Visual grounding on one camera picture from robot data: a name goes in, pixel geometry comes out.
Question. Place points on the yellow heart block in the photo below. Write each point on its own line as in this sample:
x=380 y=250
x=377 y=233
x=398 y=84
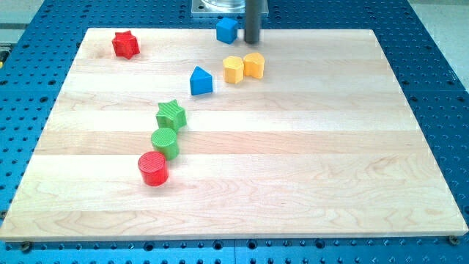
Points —
x=254 y=65

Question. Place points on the red star block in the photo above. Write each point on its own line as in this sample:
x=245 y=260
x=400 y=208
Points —
x=125 y=44

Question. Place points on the blue triangular prism block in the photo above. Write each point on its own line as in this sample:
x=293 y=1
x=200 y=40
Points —
x=201 y=82

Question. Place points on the clear acrylic robot base plate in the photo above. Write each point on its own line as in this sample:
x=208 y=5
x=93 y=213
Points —
x=215 y=8

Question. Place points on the board stop screw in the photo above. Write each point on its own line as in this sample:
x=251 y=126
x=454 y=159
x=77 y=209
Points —
x=25 y=246
x=453 y=240

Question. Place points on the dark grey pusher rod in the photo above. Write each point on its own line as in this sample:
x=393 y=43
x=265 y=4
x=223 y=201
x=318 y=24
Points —
x=253 y=17

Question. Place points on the right board stop screw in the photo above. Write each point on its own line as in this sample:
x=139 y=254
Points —
x=453 y=240

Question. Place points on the red cylinder block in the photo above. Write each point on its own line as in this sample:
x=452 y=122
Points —
x=153 y=168

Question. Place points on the yellow pentagon block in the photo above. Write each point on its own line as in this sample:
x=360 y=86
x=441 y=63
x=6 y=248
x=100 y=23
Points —
x=233 y=69

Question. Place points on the light wooden board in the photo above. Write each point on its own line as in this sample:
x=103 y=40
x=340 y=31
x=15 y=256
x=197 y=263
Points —
x=324 y=145

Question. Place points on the green star block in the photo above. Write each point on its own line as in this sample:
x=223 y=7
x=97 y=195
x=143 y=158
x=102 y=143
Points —
x=171 y=115

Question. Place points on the blue cube block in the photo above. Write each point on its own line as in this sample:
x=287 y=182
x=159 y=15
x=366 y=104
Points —
x=226 y=30

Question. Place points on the green cylinder block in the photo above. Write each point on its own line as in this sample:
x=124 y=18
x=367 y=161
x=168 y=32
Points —
x=164 y=140

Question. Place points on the left board stop screw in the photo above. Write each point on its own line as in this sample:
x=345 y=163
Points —
x=25 y=246

